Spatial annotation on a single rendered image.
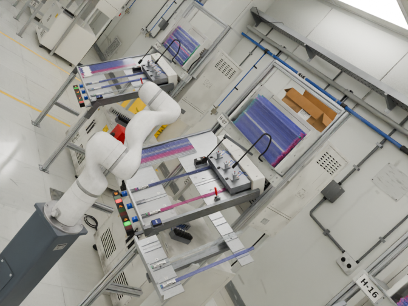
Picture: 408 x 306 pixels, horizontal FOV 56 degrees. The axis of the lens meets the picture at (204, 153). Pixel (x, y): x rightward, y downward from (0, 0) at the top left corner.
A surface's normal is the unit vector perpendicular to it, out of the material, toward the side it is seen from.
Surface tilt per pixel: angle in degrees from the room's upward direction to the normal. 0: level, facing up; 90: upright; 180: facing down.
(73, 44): 90
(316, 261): 90
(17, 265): 90
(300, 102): 80
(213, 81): 90
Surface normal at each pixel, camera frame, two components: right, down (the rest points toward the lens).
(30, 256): -0.40, -0.11
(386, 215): -0.63, -0.40
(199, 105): 0.40, 0.57
